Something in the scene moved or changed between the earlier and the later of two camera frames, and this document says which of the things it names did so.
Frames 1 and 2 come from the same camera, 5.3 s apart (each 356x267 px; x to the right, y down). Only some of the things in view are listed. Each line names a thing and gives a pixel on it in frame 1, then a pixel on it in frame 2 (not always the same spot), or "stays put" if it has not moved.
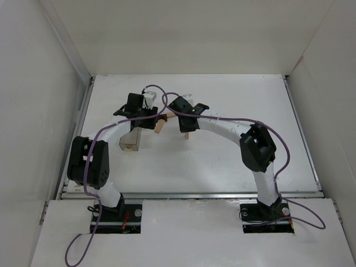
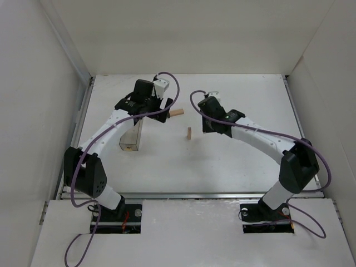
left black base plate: x=125 y=218 stays put
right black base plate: x=260 y=218 stays put
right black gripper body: x=185 y=124 → x=207 y=125
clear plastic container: x=130 y=141 stays put
